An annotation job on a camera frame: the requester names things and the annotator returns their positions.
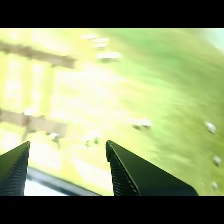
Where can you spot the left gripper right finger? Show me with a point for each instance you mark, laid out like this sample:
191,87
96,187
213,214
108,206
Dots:
140,176

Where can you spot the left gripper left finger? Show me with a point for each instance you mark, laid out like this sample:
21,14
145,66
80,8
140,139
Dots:
12,173

